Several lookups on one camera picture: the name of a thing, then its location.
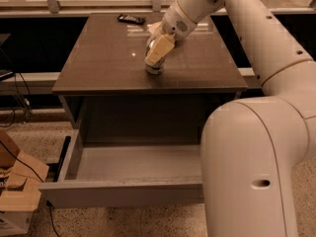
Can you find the silver 7up soda can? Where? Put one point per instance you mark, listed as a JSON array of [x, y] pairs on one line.
[[153, 61]]

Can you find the dark equipment with cables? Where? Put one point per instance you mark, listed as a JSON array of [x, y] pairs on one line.
[[6, 73]]

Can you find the open grey top drawer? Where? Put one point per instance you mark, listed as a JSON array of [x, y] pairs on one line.
[[122, 161]]

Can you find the white paper bowl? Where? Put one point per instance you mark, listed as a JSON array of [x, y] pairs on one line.
[[152, 26]]

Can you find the grey cabinet with counter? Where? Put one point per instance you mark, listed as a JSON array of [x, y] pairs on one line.
[[111, 98]]

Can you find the black remote control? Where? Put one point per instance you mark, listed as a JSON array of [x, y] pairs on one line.
[[124, 18]]

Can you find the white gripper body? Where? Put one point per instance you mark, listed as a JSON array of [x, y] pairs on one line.
[[173, 23]]

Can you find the open cardboard box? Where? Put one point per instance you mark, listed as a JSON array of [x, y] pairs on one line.
[[21, 177]]

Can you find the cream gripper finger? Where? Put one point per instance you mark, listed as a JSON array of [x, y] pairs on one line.
[[155, 40], [159, 47]]

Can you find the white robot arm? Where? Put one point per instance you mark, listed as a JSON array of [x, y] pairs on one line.
[[250, 146]]

